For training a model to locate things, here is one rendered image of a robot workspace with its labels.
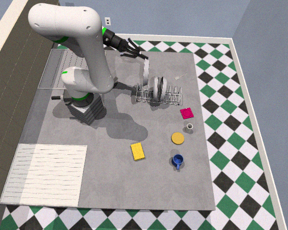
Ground yellow flat disc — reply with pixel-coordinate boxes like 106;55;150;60
171;132;184;145

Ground blue ceramic mug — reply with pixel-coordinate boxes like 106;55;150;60
171;154;184;170

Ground pink square tile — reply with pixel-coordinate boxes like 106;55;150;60
180;108;194;119

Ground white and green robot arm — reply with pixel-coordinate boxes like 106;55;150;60
28;3;115;107

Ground grey cup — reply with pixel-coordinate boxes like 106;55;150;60
185;124;193;133

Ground yellow sponge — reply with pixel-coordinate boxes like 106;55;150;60
131;143;145;161

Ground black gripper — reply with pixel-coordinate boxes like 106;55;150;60
110;35;148;60

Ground cream ribbed draining mat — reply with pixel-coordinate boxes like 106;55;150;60
0;143;87;207

